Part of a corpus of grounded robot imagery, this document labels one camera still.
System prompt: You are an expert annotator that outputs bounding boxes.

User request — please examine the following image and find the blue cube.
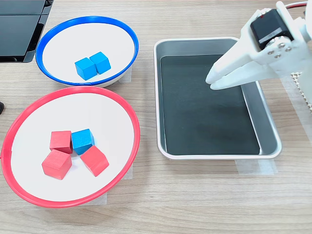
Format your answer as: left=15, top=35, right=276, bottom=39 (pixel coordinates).
left=89, top=51, right=112, bottom=75
left=74, top=57, right=96, bottom=81
left=71, top=128, right=95, bottom=156

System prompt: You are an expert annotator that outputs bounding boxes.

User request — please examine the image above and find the red cube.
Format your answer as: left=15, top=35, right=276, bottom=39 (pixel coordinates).
left=49, top=131, right=73, bottom=155
left=80, top=145, right=110, bottom=178
left=41, top=149, right=73, bottom=181

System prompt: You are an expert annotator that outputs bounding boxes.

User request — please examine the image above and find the steel tray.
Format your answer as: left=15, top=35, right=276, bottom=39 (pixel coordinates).
left=153, top=37, right=283, bottom=160

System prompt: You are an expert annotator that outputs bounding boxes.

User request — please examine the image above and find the black tray mat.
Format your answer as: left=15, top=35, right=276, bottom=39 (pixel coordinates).
left=159, top=55, right=261, bottom=156

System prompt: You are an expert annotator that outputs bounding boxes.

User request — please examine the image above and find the blue-rimmed white plate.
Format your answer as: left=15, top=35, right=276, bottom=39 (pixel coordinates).
left=35, top=16, right=139, bottom=88

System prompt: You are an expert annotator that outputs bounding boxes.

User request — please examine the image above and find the red-rimmed white plate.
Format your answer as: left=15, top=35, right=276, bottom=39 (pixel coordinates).
left=0, top=85, right=141, bottom=208

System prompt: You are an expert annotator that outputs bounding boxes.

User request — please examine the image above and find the black flat device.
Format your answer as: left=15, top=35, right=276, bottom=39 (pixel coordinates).
left=0, top=0, right=54, bottom=63

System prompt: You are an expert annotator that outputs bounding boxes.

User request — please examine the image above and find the red cable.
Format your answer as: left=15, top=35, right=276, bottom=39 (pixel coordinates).
left=284, top=1, right=308, bottom=10

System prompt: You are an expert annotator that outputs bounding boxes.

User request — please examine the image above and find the pale perforated base plate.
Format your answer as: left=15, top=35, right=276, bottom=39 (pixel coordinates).
left=291, top=72, right=312, bottom=115

